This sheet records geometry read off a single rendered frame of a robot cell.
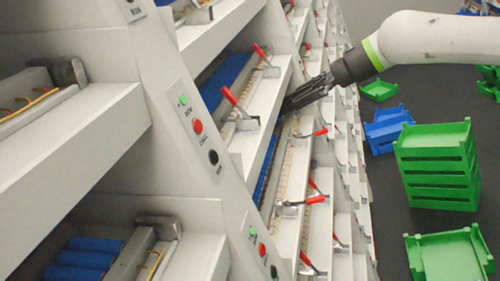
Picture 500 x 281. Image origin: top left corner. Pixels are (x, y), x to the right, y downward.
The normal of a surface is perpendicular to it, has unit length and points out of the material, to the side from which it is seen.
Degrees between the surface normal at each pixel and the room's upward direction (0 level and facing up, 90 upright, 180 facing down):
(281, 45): 90
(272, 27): 90
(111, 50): 90
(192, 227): 90
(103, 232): 17
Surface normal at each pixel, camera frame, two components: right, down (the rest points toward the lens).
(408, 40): -0.25, 0.38
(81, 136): 0.97, 0.02
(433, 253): -0.43, -0.60
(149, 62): 0.90, -0.25
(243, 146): -0.10, -0.87
